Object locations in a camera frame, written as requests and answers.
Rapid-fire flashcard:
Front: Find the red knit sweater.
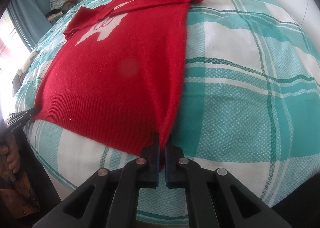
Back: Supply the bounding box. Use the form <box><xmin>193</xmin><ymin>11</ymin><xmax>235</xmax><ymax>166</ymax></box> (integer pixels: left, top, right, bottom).
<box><xmin>35</xmin><ymin>0</ymin><xmax>204</xmax><ymax>155</ymax></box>

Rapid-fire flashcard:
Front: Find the pile of clothes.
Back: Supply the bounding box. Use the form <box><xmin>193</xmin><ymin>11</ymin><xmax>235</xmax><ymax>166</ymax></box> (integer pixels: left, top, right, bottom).
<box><xmin>46</xmin><ymin>0</ymin><xmax>78</xmax><ymax>25</ymax></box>

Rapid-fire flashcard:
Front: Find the person's left hand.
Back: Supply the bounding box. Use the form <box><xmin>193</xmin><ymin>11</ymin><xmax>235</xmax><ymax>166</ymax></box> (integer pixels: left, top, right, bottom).
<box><xmin>0</xmin><ymin>135</ymin><xmax>20</xmax><ymax>174</ymax></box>

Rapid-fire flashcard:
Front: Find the small patterned cushion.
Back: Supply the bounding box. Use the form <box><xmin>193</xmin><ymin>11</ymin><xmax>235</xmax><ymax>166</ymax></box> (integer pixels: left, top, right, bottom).
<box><xmin>23</xmin><ymin>51</ymin><xmax>39</xmax><ymax>70</ymax></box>

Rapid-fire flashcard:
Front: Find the teal white plaid bedspread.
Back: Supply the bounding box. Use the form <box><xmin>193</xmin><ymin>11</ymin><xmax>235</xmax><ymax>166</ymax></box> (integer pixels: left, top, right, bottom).
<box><xmin>15</xmin><ymin>0</ymin><xmax>320</xmax><ymax>226</ymax></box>

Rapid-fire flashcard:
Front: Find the blue curtain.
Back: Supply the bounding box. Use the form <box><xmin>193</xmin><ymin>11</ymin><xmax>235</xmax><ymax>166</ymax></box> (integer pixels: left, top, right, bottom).
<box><xmin>7</xmin><ymin>0</ymin><xmax>52</xmax><ymax>51</ymax></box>

